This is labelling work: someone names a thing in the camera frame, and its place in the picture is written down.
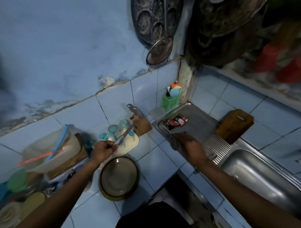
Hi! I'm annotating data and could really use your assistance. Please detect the person's left hand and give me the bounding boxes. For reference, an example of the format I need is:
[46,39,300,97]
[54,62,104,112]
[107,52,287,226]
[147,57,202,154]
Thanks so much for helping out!
[90,140,119,166]

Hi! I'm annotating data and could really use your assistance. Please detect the person's black clothing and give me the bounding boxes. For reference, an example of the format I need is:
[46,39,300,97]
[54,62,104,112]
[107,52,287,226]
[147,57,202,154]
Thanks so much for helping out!
[115,202,192,228]

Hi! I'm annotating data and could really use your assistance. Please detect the small round metal strainer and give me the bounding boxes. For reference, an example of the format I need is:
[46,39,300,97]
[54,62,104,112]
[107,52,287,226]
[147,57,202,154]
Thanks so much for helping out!
[145,36,174,66]

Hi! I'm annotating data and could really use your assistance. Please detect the small wooden cutting board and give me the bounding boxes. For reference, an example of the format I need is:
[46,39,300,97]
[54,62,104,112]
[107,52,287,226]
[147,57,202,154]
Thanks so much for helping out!
[215,109,254,145]

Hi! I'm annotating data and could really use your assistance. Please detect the clear plastic container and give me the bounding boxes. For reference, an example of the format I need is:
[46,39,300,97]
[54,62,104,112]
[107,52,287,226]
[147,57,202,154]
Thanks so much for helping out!
[149,107,166,122]

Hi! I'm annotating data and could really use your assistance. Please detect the stainless steel sink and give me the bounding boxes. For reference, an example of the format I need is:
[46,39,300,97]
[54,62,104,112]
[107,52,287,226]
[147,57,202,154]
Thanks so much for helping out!
[151,102,301,216]

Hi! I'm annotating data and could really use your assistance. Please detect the person's right hand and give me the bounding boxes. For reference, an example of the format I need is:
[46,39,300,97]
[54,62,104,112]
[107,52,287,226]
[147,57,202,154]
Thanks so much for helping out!
[174,132,209,167]

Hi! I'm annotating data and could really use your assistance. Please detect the round brown-rimmed plate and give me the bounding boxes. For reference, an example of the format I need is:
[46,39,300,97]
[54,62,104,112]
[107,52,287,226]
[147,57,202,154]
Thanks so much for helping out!
[98,156,140,202]

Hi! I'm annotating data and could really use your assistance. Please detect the green plastic basket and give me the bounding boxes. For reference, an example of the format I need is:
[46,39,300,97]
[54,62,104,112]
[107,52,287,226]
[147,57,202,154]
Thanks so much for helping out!
[161,90,182,112]

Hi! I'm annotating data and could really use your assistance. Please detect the red black sachet pack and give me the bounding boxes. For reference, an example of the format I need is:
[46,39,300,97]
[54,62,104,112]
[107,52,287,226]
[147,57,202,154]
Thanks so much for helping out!
[162,114,190,131]

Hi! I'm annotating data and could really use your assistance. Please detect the clear lid jar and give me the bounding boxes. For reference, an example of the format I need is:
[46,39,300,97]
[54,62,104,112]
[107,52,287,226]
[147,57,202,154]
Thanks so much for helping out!
[0,202,23,228]

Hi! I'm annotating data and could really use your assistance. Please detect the blue lid jar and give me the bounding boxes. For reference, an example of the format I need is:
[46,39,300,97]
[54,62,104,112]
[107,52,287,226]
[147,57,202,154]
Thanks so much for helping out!
[0,182,9,201]

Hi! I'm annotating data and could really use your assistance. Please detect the blue plastic utensil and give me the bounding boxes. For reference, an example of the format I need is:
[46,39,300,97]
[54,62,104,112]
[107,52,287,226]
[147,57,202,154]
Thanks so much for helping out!
[45,124,70,163]

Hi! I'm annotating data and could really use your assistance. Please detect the clear cup with cutlery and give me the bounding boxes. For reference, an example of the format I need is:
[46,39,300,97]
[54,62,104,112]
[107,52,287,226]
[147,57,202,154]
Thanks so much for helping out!
[43,162,89,195]

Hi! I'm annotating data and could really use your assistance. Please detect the green lid jar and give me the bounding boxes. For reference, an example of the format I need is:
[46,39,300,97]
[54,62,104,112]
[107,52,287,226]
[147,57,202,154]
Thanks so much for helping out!
[6,169,29,194]

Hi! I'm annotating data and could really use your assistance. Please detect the wooden knife block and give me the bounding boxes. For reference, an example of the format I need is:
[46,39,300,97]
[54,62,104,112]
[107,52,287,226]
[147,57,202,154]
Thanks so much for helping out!
[130,114,153,137]

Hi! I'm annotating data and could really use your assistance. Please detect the person's right forearm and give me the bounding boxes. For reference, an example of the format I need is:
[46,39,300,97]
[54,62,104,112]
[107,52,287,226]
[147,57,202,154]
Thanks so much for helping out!
[198,161,301,228]

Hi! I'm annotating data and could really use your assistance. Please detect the red plastic cup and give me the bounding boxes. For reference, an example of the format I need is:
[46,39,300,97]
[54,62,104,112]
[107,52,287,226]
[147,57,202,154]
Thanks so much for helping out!
[275,56,301,84]
[251,42,282,73]

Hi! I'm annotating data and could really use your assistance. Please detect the large dark brown wok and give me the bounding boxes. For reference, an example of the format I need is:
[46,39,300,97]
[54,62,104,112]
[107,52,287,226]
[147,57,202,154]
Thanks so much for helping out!
[186,21,261,67]

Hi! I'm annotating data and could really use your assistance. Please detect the person's left forearm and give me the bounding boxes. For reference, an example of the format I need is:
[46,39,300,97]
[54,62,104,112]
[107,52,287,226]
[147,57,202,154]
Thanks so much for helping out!
[16,159,102,228]

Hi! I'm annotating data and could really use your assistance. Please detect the translucent plastic container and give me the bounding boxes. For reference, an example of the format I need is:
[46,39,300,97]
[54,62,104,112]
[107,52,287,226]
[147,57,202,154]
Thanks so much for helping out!
[22,127,82,174]

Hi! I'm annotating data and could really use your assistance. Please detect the gold lid jar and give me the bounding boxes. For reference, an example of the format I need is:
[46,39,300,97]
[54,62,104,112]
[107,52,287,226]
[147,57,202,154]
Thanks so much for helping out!
[21,192,46,220]

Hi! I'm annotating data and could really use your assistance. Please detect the red plastic utensil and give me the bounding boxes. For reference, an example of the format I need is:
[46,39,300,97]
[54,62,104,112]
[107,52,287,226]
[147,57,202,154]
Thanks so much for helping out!
[15,145,71,167]

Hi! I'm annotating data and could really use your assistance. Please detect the cream cup rack teal knobs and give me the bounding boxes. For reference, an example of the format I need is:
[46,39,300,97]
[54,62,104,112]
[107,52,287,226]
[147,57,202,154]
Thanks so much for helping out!
[98,131,140,168]

